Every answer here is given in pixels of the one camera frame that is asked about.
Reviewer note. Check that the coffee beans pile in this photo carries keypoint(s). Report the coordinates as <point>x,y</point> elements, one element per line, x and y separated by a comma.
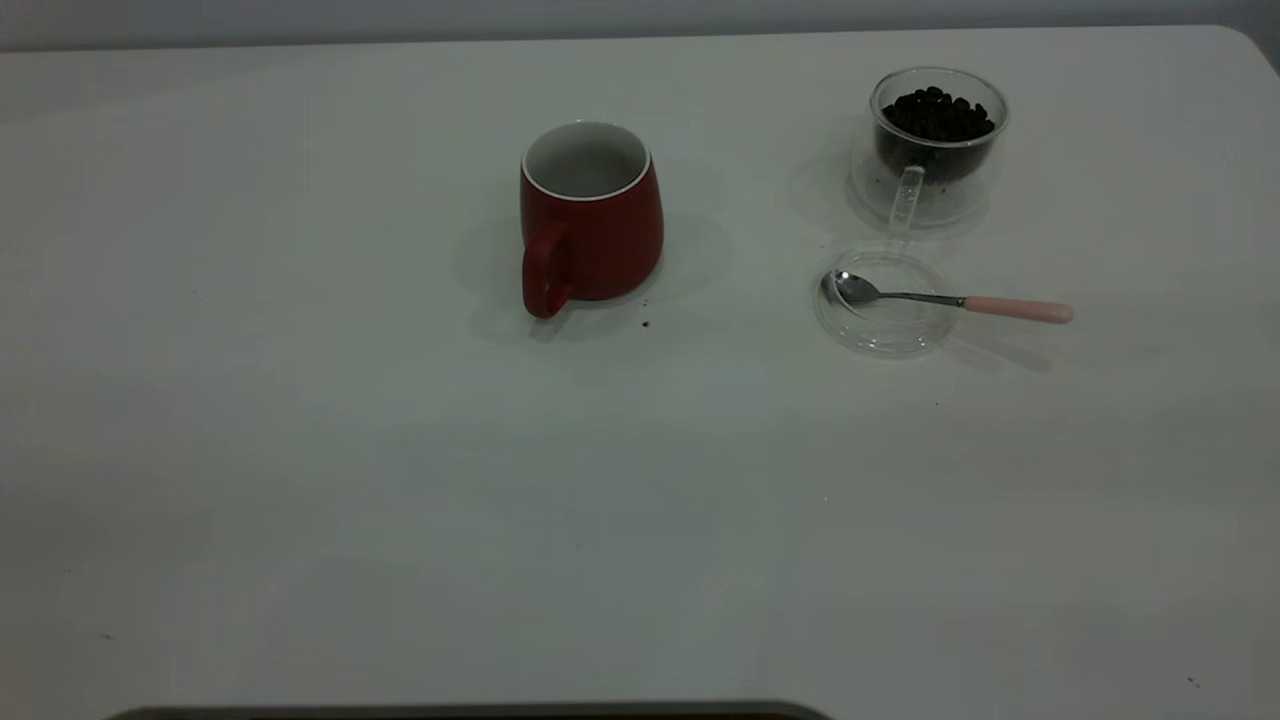
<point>935,115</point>

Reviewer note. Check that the clear glass cup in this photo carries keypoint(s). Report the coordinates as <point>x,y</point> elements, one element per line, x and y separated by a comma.
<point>905,198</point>

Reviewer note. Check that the red ceramic mug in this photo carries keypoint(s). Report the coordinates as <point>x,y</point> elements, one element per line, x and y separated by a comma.
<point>610,240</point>

